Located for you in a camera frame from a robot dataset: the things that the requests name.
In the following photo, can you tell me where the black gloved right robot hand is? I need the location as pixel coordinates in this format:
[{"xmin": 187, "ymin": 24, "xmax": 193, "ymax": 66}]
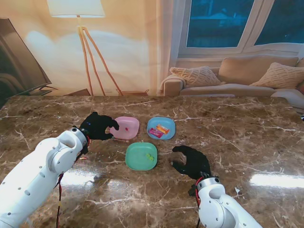
[{"xmin": 171, "ymin": 145, "xmax": 212, "ymax": 180}]

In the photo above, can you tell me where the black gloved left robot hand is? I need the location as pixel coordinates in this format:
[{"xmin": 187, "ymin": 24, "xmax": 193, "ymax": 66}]
[{"xmin": 79, "ymin": 112, "xmax": 120, "ymax": 141}]

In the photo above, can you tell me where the pink candy bar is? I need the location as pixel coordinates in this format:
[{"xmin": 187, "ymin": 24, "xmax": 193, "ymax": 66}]
[{"xmin": 148, "ymin": 127, "xmax": 164, "ymax": 139}]

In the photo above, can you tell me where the pink square plastic dish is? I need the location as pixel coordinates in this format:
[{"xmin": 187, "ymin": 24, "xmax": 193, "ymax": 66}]
[{"xmin": 109, "ymin": 116, "xmax": 140, "ymax": 140}]

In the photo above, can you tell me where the wooden low cabinet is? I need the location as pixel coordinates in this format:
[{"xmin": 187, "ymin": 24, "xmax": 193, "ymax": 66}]
[{"xmin": 30, "ymin": 88, "xmax": 91, "ymax": 96}]

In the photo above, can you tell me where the green square plastic dish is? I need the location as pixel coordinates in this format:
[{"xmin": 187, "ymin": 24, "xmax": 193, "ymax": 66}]
[{"xmin": 125, "ymin": 142, "xmax": 158, "ymax": 171}]

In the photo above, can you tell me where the blue square plastic dish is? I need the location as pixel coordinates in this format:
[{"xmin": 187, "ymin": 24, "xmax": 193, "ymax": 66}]
[{"xmin": 146, "ymin": 116, "xmax": 176, "ymax": 141}]

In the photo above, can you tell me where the cream knitted cushion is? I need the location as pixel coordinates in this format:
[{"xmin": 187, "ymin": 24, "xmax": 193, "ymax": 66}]
[
  {"xmin": 249, "ymin": 62, "xmax": 304, "ymax": 89},
  {"xmin": 170, "ymin": 66, "xmax": 222, "ymax": 88}
]

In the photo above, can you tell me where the flat screen television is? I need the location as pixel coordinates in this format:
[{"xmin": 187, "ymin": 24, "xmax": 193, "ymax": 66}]
[{"xmin": 0, "ymin": 18, "xmax": 59, "ymax": 100}]

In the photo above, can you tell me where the beige sofa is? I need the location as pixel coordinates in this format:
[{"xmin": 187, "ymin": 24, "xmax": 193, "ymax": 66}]
[{"xmin": 159, "ymin": 54, "xmax": 304, "ymax": 112}]

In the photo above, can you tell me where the wooden tripod floor lamp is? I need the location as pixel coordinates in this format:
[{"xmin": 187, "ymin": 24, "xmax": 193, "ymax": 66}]
[{"xmin": 47, "ymin": 0, "xmax": 124, "ymax": 97}]

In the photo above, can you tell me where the white framed window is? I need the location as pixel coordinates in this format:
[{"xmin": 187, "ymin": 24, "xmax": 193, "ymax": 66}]
[{"xmin": 178, "ymin": 0, "xmax": 304, "ymax": 57}]

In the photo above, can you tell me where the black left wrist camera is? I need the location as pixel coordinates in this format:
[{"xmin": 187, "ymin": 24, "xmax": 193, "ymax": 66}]
[{"xmin": 80, "ymin": 139, "xmax": 91, "ymax": 155}]

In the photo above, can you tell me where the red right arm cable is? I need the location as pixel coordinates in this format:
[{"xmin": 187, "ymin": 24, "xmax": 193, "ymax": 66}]
[{"xmin": 194, "ymin": 178, "xmax": 203, "ymax": 206}]

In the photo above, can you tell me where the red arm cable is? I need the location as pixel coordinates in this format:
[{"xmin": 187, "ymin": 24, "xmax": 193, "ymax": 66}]
[
  {"xmin": 194, "ymin": 178, "xmax": 203, "ymax": 206},
  {"xmin": 56, "ymin": 173, "xmax": 66, "ymax": 228}
]

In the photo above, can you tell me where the red left arm cable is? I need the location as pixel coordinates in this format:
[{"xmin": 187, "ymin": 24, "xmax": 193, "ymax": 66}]
[{"xmin": 56, "ymin": 173, "xmax": 66, "ymax": 228}]

